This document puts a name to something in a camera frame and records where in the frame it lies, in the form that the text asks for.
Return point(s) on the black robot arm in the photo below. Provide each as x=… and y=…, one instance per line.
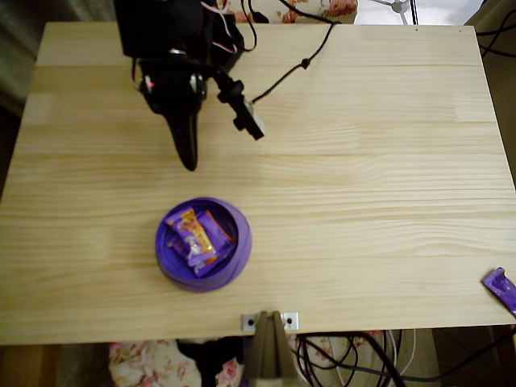
x=161, y=24

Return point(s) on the silver metal bracket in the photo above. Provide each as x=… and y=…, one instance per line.
x=248, y=321

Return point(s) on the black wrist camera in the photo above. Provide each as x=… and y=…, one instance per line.
x=246, y=119

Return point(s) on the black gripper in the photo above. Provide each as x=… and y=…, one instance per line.
x=176, y=100

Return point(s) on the purple bowl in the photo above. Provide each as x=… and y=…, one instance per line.
x=242, y=250

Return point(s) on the purple orange wrapped candy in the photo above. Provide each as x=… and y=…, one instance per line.
x=193, y=230

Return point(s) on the metal table clamp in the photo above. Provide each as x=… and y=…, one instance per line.
x=268, y=354

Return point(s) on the white star base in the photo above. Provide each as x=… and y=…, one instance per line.
x=397, y=5

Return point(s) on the black fabric object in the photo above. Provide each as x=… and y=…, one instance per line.
x=209, y=359

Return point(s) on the floral cushion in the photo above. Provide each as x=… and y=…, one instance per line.
x=141, y=363
x=346, y=8

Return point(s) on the black pole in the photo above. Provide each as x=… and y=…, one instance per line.
x=413, y=10

